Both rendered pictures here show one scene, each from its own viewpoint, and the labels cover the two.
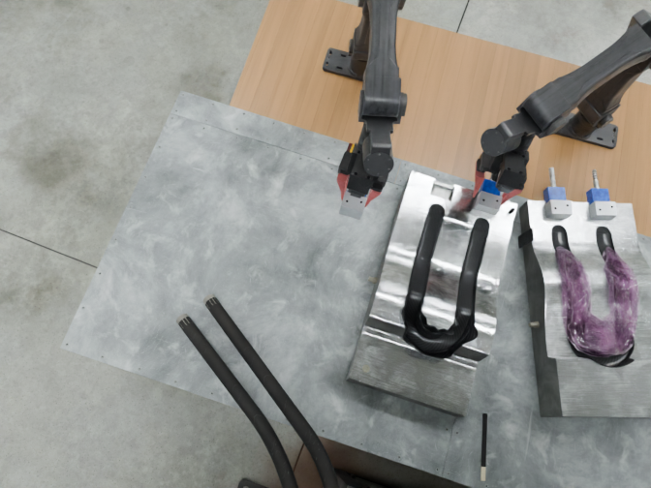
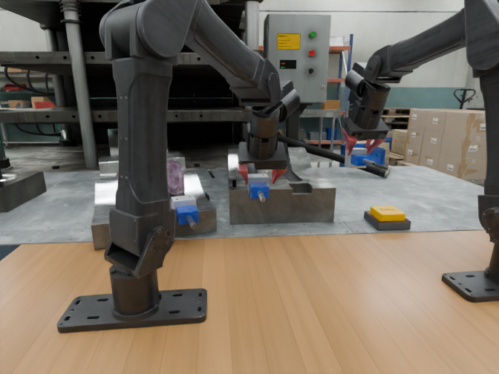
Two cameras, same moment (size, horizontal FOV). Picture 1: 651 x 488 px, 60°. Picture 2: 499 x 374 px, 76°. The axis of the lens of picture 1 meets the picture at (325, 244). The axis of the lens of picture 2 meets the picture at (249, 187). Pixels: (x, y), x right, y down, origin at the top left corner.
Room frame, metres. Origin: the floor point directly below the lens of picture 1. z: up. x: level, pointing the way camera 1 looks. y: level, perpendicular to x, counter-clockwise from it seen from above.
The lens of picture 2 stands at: (1.29, -0.53, 1.10)
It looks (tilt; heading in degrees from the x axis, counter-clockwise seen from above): 16 degrees down; 168
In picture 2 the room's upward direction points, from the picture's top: straight up
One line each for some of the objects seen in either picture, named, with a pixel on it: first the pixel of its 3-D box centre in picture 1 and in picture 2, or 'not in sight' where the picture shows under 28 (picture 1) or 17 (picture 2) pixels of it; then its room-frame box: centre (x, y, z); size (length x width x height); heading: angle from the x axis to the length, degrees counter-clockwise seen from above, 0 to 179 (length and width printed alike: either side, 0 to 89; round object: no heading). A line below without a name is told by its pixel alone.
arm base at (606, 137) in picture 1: (585, 121); (135, 288); (0.87, -0.61, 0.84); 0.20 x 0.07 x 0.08; 84
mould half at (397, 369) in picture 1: (436, 288); (269, 173); (0.35, -0.26, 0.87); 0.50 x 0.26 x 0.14; 172
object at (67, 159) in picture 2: not in sight; (146, 157); (-0.61, -0.73, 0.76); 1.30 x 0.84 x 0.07; 82
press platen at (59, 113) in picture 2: not in sight; (146, 123); (-0.61, -0.71, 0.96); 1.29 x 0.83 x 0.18; 82
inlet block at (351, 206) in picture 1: (358, 186); (362, 160); (0.53, -0.05, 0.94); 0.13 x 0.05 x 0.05; 172
